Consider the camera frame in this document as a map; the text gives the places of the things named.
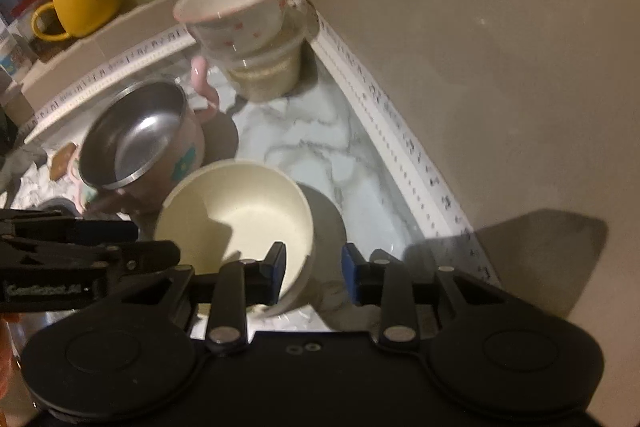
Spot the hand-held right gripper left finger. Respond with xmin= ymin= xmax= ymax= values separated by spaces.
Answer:
xmin=119 ymin=242 xmax=288 ymax=356

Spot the pink pot with steel interior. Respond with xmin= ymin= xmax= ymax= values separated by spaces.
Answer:
xmin=70 ymin=56 xmax=221 ymax=216

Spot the white floral bowl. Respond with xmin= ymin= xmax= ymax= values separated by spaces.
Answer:
xmin=172 ymin=0 xmax=292 ymax=58

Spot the cream bowl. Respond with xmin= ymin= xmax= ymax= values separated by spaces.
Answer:
xmin=152 ymin=159 xmax=316 ymax=319

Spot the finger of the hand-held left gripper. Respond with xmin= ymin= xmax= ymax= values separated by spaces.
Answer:
xmin=0 ymin=207 xmax=140 ymax=246
xmin=0 ymin=239 xmax=182 ymax=286

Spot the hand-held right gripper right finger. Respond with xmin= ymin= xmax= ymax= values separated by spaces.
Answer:
xmin=341 ymin=242 xmax=507 ymax=354

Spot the clear lidded container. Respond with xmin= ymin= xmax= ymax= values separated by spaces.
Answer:
xmin=200 ymin=7 xmax=321 ymax=104

